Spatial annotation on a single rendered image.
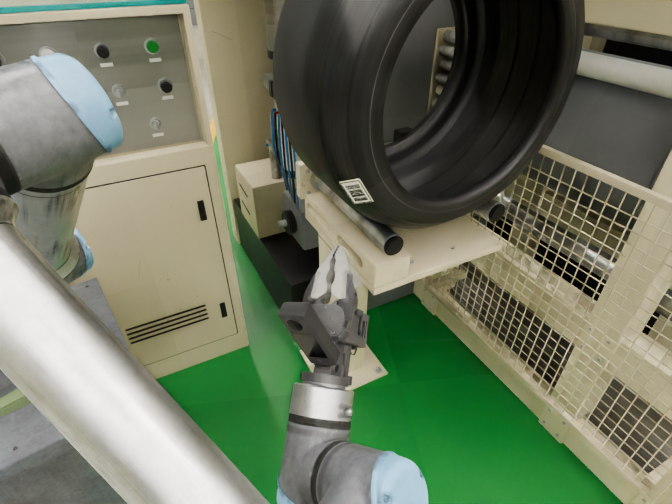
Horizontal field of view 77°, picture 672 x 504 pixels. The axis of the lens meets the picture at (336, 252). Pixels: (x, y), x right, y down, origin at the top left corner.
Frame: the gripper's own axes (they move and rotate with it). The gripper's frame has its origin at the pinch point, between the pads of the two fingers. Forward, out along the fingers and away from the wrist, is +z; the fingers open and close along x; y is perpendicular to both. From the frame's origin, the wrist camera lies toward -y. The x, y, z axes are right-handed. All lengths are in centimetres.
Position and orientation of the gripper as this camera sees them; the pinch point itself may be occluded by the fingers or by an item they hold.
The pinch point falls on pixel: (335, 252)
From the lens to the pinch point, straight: 67.6
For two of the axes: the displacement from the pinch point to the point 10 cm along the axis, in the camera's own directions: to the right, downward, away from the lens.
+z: 1.4, -9.4, 3.0
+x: 8.6, -0.4, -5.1
